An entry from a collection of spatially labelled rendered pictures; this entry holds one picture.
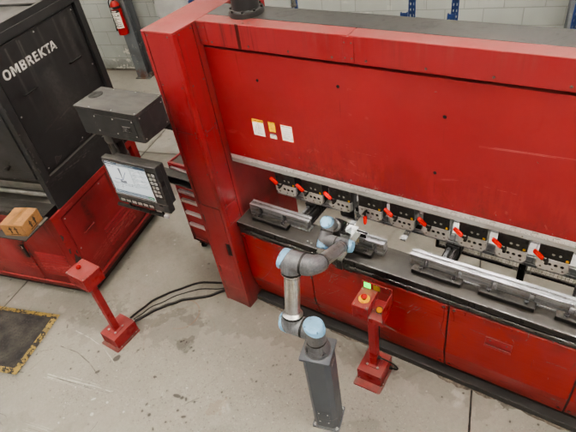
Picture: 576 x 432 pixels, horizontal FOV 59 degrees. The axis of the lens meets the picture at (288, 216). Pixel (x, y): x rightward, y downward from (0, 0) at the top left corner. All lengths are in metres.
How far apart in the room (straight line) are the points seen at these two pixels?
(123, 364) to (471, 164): 2.97
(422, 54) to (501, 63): 0.34
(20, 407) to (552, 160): 3.88
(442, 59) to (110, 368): 3.26
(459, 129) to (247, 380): 2.34
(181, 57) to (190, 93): 0.21
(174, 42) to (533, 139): 1.87
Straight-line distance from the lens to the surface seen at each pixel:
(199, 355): 4.10
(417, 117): 2.56
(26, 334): 4.92
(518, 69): 2.31
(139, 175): 3.28
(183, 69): 3.02
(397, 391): 3.72
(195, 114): 3.13
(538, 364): 3.32
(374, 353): 3.56
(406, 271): 3.20
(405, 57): 2.43
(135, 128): 3.06
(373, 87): 2.59
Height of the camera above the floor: 3.21
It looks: 40 degrees down
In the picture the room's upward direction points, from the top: 10 degrees counter-clockwise
